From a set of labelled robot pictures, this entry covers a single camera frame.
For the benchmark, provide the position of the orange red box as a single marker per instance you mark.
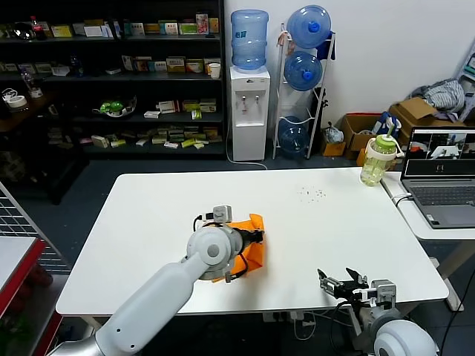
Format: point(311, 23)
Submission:
point(142, 65)

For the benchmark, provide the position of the small orange cardboard box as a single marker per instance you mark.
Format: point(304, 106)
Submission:
point(333, 150)

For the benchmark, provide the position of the white blue box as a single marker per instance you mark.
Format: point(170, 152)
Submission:
point(127, 64)

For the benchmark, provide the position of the yellow flat box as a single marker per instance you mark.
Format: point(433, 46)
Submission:
point(152, 29)

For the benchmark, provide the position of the flat white box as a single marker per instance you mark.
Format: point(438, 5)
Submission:
point(152, 115)

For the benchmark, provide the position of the open brown cardboard box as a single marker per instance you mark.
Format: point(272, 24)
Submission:
point(352, 144)

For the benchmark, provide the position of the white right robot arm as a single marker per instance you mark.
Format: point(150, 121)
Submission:
point(401, 337)

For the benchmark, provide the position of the white paper cup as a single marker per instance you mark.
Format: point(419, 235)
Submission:
point(214, 71)

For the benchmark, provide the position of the white water dispenser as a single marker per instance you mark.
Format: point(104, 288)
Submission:
point(248, 141)

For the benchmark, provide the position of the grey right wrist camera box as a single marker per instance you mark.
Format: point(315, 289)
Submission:
point(384, 293)

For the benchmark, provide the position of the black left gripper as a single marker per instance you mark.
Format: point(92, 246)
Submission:
point(248, 236)

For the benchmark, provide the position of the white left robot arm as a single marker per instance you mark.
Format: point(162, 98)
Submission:
point(167, 289)

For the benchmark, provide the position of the pink printed box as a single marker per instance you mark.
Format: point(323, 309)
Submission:
point(202, 25)

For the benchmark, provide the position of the blue water jug with label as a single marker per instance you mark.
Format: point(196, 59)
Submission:
point(248, 41)

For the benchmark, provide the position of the red frame cart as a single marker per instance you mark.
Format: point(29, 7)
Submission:
point(27, 261)

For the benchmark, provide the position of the cola bottle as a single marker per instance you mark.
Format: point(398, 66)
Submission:
point(37, 31)

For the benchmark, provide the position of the white side table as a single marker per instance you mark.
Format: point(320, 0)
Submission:
point(449, 233)

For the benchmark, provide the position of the green drinking bottle with straw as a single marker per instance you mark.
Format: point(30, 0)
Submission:
point(375, 167)

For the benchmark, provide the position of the white teal storage rack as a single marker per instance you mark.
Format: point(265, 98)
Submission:
point(468, 70)

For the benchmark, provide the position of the black shelving unit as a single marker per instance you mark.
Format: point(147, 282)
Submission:
point(111, 50)

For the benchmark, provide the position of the grey striped clothes pile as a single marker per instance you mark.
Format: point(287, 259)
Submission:
point(445, 94)

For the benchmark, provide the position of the orange t-shirt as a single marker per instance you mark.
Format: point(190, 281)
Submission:
point(256, 256)

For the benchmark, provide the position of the plain white box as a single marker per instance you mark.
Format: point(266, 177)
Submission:
point(94, 31)

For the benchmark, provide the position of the white round container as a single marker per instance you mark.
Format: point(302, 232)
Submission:
point(15, 103)

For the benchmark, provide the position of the clear plastic bottle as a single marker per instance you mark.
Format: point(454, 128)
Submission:
point(29, 83)

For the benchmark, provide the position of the grey laptop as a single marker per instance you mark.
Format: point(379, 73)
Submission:
point(438, 196)

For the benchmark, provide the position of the blue white carton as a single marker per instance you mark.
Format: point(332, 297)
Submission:
point(117, 29)

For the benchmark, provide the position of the white power strip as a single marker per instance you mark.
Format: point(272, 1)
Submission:
point(289, 316)

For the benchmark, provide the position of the small yellow carton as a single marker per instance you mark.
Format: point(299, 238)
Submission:
point(361, 157)

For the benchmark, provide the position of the cream brown box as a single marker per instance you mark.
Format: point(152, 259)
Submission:
point(176, 65)

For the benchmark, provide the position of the white red medicine box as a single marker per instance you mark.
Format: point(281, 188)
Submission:
point(167, 107)

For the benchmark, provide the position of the white plastic bag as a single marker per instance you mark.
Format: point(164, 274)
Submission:
point(333, 135)

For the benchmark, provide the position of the white metal jug rack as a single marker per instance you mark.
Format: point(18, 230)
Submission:
point(314, 128)

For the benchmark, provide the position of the black tripod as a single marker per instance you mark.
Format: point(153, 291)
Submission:
point(322, 105)

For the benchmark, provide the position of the blue white package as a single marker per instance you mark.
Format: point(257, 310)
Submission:
point(382, 126)

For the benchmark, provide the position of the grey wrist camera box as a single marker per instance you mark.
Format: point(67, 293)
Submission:
point(384, 293)
point(222, 214)

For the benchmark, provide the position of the bowl of green fruit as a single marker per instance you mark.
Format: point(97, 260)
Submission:
point(113, 108)

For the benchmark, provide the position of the blue cloth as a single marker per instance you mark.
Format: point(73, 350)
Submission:
point(328, 50)

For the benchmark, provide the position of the shiny dark bowl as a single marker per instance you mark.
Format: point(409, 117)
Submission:
point(24, 31)

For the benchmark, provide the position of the small green box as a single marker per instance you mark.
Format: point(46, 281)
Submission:
point(196, 115)

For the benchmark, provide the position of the large flat cardboard box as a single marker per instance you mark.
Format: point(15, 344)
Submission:
point(412, 111)

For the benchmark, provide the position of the small yellow box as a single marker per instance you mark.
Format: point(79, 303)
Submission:
point(213, 26)

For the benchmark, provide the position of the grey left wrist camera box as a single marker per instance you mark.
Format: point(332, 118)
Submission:
point(222, 214)

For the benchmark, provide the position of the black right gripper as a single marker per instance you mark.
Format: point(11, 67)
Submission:
point(352, 291)

